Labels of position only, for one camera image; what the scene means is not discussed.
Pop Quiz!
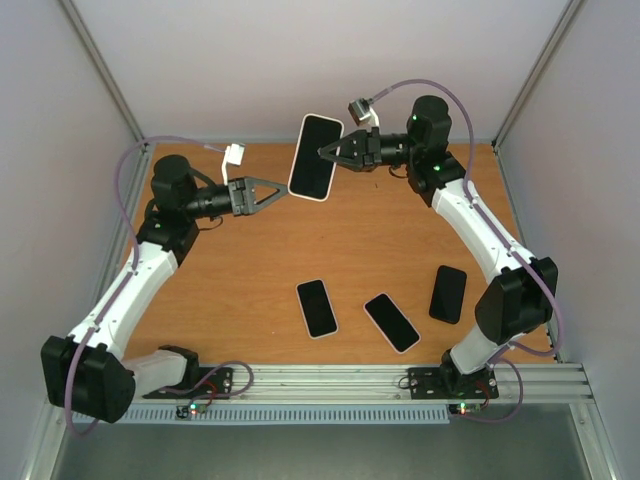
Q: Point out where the right circuit board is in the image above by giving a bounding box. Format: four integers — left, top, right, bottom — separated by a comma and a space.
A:
449, 400, 489, 416

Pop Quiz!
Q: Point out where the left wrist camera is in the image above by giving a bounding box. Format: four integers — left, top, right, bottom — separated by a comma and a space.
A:
221, 143, 246, 185

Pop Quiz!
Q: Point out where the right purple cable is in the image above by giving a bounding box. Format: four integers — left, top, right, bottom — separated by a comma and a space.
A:
369, 78, 564, 425

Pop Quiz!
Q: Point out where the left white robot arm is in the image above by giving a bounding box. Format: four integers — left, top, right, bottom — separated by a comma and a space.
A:
41, 155, 288, 423

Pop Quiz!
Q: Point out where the phone in black case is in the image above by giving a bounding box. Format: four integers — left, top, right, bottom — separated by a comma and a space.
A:
429, 265, 467, 325

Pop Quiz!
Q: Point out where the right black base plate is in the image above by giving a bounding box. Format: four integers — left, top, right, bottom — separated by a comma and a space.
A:
407, 366, 499, 401

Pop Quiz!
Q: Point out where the aluminium front rail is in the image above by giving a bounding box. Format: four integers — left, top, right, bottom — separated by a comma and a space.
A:
47, 363, 595, 404

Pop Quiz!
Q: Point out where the grey slotted cable duct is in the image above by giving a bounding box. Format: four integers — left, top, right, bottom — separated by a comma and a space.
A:
67, 405, 451, 426

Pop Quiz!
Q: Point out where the left circuit board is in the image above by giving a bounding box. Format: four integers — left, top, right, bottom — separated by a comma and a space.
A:
175, 403, 208, 420

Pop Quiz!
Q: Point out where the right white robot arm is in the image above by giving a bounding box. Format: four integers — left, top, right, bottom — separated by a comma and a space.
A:
319, 95, 558, 398

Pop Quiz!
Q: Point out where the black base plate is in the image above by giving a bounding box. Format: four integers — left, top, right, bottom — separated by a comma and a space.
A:
143, 367, 234, 400
407, 366, 499, 401

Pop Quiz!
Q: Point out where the phone in white case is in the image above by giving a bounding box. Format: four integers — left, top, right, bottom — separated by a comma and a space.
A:
296, 279, 339, 339

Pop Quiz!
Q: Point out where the phone in pink case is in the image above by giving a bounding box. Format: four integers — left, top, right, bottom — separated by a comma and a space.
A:
364, 293, 421, 354

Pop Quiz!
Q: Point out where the white phone case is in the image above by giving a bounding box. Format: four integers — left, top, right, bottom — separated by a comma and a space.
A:
287, 112, 346, 203

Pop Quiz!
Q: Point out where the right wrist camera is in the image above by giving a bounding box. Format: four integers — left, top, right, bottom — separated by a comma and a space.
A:
348, 98, 380, 128

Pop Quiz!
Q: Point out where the circuit board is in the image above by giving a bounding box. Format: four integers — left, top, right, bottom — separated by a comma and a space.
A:
175, 403, 208, 420
449, 400, 489, 416

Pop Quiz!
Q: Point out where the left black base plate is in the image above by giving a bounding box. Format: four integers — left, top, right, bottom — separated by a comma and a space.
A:
143, 367, 234, 400

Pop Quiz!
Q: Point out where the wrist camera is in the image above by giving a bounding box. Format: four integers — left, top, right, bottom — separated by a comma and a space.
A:
221, 143, 246, 185
348, 98, 380, 128

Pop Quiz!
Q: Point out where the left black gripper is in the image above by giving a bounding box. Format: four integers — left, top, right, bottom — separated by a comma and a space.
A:
184, 176, 288, 220

